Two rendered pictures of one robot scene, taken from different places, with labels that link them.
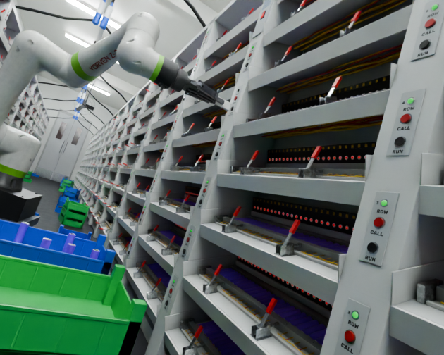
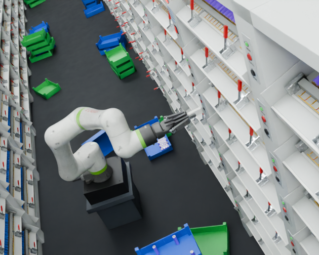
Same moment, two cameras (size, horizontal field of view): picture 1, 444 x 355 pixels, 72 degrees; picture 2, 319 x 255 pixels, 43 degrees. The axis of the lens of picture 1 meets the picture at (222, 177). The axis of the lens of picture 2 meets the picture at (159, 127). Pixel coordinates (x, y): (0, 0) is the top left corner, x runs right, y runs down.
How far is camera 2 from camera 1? 158 cm
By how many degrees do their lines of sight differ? 49
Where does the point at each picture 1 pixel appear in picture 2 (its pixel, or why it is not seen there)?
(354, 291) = not seen: outside the picture
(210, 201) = (228, 167)
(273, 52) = not seen: hidden behind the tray
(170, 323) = (246, 219)
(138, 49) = (127, 152)
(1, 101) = (70, 162)
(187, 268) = (238, 199)
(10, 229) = (149, 247)
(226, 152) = (220, 140)
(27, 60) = (63, 148)
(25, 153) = (97, 160)
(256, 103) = not seen: hidden behind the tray
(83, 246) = (181, 232)
